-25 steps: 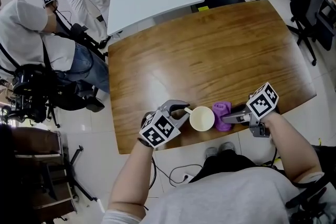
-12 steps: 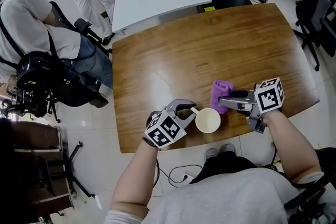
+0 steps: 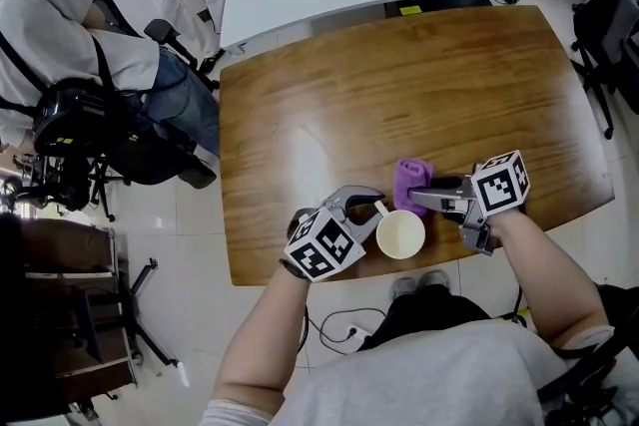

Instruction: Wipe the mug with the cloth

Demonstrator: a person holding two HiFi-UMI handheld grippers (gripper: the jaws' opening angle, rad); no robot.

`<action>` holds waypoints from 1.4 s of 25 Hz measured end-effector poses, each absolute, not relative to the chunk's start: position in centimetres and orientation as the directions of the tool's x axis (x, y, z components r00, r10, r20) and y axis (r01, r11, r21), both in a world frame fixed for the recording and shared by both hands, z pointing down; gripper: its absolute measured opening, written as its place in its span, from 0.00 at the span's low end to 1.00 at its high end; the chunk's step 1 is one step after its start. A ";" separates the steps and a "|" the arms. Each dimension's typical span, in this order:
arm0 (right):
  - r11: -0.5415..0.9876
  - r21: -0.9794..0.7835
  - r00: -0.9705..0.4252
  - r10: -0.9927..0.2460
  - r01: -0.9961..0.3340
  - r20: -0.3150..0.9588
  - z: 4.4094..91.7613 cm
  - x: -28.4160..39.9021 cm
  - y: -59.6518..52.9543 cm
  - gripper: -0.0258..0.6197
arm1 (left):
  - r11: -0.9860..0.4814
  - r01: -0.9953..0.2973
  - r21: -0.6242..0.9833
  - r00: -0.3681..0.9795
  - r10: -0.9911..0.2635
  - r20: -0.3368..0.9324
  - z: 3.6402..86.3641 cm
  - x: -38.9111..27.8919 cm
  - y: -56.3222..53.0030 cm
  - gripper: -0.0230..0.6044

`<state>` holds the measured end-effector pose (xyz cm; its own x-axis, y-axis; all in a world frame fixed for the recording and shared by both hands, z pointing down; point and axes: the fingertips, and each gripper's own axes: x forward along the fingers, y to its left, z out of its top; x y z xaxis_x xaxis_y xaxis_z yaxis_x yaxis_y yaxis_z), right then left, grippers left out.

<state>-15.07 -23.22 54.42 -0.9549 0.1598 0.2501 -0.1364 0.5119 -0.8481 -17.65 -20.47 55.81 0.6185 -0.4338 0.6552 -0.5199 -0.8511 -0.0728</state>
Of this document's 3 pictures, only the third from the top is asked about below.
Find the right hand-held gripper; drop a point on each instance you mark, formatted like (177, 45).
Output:
(499, 187)

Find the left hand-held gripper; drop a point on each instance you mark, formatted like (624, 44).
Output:
(324, 249)

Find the purple cloth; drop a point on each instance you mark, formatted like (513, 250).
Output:
(412, 174)

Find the white mug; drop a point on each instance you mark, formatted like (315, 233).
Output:
(399, 234)

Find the person's left forearm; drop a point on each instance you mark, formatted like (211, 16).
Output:
(264, 339)

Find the person's right forearm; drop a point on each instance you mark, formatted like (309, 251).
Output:
(544, 274)

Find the person's grey shoe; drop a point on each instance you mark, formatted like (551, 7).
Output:
(403, 287)
(434, 279)

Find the person's black trousers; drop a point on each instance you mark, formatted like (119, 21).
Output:
(424, 311)

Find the white floor socket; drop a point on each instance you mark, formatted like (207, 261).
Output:
(359, 333)

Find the person's grey shirt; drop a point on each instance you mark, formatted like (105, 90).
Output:
(424, 379)

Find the black office chair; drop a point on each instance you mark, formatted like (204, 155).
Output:
(594, 374)
(604, 40)
(150, 154)

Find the black helmet device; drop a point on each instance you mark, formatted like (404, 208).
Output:
(70, 115)

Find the brown wooden cabinet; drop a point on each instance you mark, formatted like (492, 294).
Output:
(65, 304)

